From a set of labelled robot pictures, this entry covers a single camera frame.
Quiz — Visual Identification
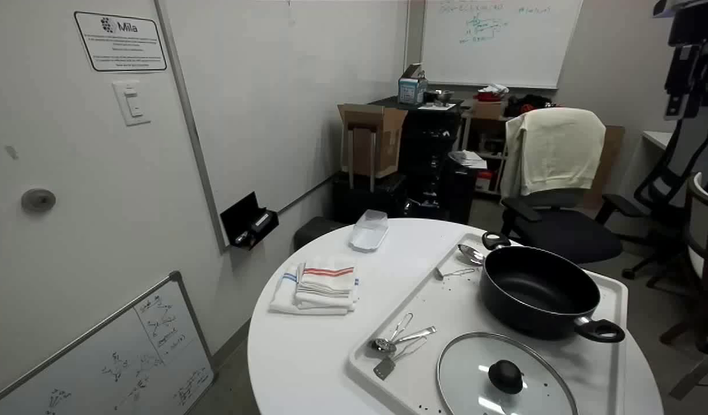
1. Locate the white printed wall sign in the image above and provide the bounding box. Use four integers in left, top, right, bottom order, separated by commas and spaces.
72, 9, 171, 74

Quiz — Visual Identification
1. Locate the glass lid with black knob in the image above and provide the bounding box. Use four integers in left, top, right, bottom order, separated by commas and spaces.
434, 330, 579, 415

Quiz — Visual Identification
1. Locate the brown cardboard box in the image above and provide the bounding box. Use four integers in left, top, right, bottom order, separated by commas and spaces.
337, 102, 409, 181

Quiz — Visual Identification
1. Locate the blue tissue box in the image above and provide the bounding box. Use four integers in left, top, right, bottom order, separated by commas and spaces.
396, 63, 428, 108

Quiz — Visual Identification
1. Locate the wooden shelf unit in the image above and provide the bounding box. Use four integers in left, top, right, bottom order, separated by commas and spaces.
458, 94, 518, 199

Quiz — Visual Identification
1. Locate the white towel with blue stripe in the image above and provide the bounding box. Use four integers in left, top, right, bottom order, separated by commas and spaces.
267, 267, 356, 319

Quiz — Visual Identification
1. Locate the large blank wall whiteboard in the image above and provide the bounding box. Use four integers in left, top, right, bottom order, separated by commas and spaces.
151, 0, 412, 253

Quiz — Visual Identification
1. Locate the black marker holder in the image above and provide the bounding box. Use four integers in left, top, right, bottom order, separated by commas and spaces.
219, 191, 280, 252

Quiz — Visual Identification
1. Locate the black cooking pot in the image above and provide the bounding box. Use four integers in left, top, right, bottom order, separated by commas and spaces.
480, 230, 626, 345

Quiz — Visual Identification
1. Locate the whiteboard with green writing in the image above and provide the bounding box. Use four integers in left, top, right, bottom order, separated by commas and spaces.
419, 0, 586, 92

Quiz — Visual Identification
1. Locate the cream cloth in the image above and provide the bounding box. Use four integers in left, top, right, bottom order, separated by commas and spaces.
497, 105, 609, 201

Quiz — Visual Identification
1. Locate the black bag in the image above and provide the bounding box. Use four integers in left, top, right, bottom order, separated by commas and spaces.
502, 92, 555, 119

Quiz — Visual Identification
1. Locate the white towel with red stripe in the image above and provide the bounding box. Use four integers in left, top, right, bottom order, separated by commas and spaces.
294, 261, 359, 300

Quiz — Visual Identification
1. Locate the wire handled metal measuring spoon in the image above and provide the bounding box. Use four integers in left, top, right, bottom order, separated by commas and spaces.
368, 309, 418, 354

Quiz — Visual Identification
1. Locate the clear plastic container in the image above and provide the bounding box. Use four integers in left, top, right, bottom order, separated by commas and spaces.
348, 207, 389, 253

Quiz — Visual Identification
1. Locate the round grey wall bumper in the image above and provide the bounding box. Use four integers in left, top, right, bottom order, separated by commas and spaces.
19, 187, 58, 215

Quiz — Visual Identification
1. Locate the black chair frame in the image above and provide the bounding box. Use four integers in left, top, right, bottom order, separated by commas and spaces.
619, 98, 708, 283

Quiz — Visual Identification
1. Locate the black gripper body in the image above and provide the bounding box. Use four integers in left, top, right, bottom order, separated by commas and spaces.
664, 7, 708, 52

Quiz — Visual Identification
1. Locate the small grey flat scraper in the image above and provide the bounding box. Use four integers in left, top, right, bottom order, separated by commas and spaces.
371, 354, 398, 382

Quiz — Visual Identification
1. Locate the white and black chair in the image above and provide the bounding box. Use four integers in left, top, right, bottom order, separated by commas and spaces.
683, 171, 708, 319

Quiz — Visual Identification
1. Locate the white light switch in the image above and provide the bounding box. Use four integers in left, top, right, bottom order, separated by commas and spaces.
110, 78, 151, 130

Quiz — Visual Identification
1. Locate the black cabinet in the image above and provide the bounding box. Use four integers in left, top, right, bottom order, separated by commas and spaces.
396, 102, 468, 222

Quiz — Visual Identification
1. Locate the small framed whiteboard with drawings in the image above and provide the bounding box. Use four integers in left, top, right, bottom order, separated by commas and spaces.
0, 270, 217, 415

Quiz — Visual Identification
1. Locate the flat handled metal measuring spoon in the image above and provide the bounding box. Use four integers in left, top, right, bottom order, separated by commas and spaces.
371, 326, 438, 357

